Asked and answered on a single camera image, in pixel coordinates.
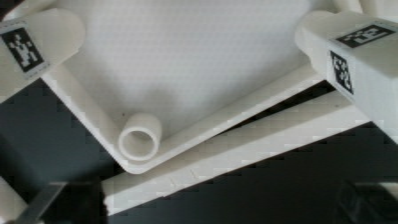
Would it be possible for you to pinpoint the white desk leg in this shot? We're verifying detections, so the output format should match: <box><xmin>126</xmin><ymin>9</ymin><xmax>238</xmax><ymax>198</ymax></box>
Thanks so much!
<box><xmin>0</xmin><ymin>9</ymin><xmax>86</xmax><ymax>103</ymax></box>
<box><xmin>295</xmin><ymin>11</ymin><xmax>398</xmax><ymax>143</ymax></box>

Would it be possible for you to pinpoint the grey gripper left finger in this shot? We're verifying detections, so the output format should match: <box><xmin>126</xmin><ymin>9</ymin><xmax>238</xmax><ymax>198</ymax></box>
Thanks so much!
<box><xmin>11</xmin><ymin>182</ymin><xmax>102</xmax><ymax>224</ymax></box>

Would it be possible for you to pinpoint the white desk tabletop tray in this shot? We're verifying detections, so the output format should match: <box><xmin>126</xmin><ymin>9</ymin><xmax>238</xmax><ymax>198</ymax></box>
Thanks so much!
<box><xmin>6</xmin><ymin>0</ymin><xmax>398</xmax><ymax>176</ymax></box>

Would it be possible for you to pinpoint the white fence bar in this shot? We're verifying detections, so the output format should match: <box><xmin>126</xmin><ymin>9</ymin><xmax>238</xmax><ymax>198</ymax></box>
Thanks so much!
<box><xmin>0</xmin><ymin>177</ymin><xmax>27</xmax><ymax>224</ymax></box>
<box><xmin>103</xmin><ymin>92</ymin><xmax>370</xmax><ymax>215</ymax></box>

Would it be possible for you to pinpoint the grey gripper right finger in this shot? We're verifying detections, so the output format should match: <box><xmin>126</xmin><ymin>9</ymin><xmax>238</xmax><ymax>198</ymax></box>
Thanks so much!
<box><xmin>333</xmin><ymin>181</ymin><xmax>398</xmax><ymax>224</ymax></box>

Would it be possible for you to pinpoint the white fence left bar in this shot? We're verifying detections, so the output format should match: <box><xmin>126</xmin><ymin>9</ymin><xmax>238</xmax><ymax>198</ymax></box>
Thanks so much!
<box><xmin>0</xmin><ymin>177</ymin><xmax>27</xmax><ymax>224</ymax></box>

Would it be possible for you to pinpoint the white fence front bar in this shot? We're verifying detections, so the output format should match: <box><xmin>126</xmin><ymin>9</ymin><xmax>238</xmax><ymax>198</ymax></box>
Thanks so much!
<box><xmin>103</xmin><ymin>92</ymin><xmax>370</xmax><ymax>215</ymax></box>

